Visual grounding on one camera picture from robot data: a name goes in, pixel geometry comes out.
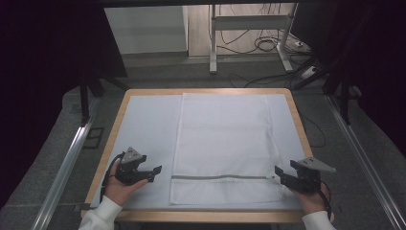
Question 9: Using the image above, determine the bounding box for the white cabinet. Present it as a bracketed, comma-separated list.
[103, 5, 190, 56]

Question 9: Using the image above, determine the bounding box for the aluminium rail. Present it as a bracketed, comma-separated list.
[31, 97, 101, 230]
[325, 95, 406, 230]

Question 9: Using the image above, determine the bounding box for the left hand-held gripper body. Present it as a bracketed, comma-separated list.
[115, 147, 147, 187]

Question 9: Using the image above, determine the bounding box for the right hand-held gripper black cable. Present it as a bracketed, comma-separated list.
[320, 180, 333, 221]

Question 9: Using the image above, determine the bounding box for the white table mat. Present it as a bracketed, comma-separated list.
[90, 93, 312, 211]

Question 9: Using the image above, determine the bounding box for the white metal desk frame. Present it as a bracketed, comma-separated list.
[209, 3, 299, 75]

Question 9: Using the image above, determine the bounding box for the wooden table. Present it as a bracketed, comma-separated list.
[79, 88, 335, 224]

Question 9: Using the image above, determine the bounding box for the thin black floor cable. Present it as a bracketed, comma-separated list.
[300, 112, 327, 149]

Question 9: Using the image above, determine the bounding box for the black metal stand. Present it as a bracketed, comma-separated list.
[292, 56, 353, 126]
[79, 71, 130, 127]

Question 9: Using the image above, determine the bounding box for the dark curtain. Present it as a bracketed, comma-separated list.
[0, 0, 128, 209]
[291, 0, 406, 157]

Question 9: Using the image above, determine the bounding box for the left hand-held gripper black cable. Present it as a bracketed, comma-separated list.
[99, 151, 126, 204]

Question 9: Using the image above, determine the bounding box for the person's right hand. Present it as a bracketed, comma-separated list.
[290, 183, 331, 216]

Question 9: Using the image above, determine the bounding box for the black floor socket plate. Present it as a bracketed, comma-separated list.
[82, 126, 105, 150]

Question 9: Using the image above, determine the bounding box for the person's left hand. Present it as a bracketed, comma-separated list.
[103, 158, 149, 206]

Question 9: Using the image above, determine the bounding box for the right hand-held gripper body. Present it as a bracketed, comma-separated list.
[290, 156, 337, 195]

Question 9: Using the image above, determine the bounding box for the black cable bundle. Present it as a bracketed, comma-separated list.
[218, 3, 290, 56]

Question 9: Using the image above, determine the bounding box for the hand-held gripper black cable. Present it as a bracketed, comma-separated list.
[320, 180, 333, 221]
[99, 151, 126, 204]

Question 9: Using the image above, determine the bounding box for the long black floor cable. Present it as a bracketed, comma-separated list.
[229, 65, 312, 89]

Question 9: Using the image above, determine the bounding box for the white power strip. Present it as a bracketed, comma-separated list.
[301, 65, 320, 80]

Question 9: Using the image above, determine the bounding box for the white mesh laundry bag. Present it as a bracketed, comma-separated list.
[169, 92, 288, 206]

